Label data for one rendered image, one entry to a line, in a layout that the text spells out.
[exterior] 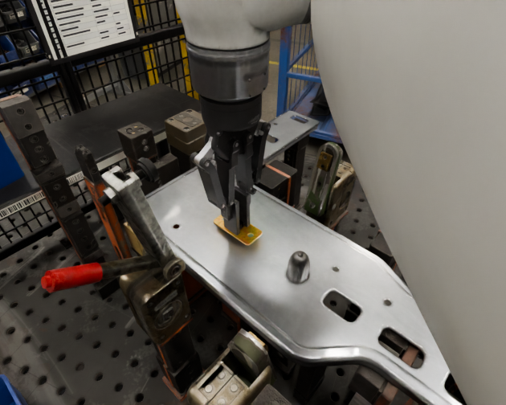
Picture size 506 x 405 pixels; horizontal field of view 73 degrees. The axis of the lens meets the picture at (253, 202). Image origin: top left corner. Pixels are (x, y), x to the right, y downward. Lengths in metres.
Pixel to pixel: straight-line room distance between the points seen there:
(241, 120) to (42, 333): 0.70
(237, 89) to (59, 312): 0.72
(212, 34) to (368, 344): 0.40
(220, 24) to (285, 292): 0.35
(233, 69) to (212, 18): 0.05
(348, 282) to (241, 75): 0.33
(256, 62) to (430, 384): 0.41
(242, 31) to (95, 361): 0.71
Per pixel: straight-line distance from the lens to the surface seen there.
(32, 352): 0.92
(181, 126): 0.75
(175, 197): 0.66
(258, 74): 0.38
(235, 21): 0.35
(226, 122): 0.40
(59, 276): 0.39
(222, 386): 0.38
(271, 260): 0.54
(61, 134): 0.87
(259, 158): 0.50
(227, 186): 0.48
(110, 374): 0.83
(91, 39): 0.93
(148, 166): 0.37
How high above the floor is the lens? 1.43
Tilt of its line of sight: 43 degrees down
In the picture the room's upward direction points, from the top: straight up
